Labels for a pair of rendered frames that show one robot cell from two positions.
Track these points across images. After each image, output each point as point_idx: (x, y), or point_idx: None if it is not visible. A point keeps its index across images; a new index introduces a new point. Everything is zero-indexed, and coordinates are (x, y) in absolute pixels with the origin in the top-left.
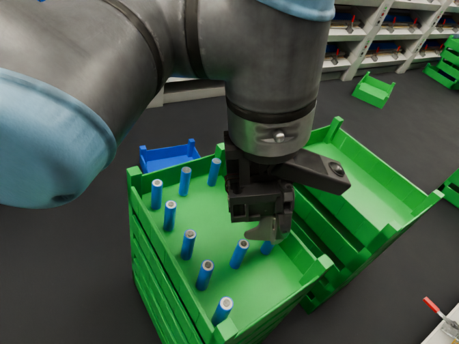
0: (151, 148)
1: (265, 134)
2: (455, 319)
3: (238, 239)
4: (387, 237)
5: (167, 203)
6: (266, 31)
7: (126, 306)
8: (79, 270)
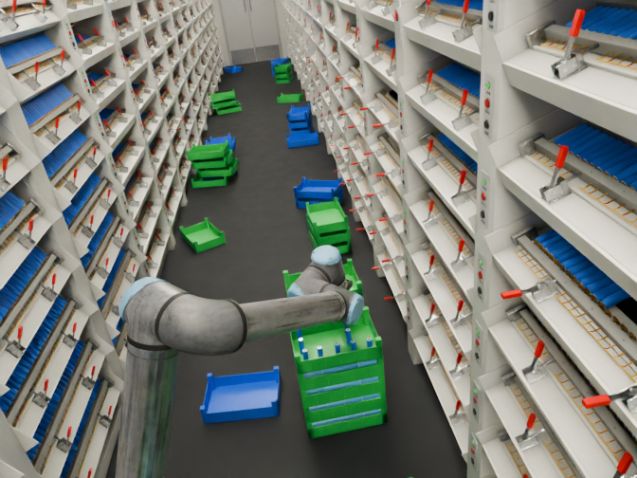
0: (190, 413)
1: (343, 284)
2: (397, 293)
3: (337, 340)
4: (361, 287)
5: (318, 348)
6: (338, 266)
7: (326, 445)
8: (290, 468)
